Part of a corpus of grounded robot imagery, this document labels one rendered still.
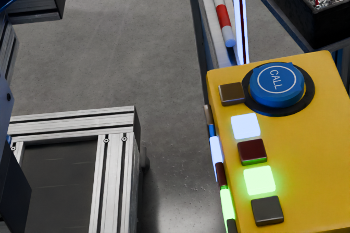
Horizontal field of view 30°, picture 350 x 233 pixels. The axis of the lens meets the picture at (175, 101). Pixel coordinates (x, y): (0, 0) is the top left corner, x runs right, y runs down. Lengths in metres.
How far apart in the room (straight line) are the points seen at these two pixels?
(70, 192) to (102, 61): 0.70
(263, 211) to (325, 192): 0.04
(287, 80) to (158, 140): 1.40
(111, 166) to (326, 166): 1.13
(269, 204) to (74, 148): 1.24
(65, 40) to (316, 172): 1.87
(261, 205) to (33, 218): 1.15
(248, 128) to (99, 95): 1.59
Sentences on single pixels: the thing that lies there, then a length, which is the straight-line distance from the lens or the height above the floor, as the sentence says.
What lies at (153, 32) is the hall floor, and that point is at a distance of 2.20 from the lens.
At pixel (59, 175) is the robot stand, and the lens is 1.59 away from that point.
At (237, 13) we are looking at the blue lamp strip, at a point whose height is 0.95.
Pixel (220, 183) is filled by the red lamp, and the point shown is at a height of 1.06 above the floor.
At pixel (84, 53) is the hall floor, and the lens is 2.19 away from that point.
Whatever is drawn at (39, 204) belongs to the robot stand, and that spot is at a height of 0.21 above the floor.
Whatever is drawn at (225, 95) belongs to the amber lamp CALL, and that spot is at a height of 1.08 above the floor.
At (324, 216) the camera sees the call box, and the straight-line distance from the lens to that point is 0.42.
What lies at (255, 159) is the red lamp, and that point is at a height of 1.08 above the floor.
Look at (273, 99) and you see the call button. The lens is 0.47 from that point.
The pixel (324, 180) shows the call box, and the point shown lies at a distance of 0.43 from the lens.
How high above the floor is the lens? 1.43
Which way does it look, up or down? 47 degrees down
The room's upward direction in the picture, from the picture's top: 11 degrees counter-clockwise
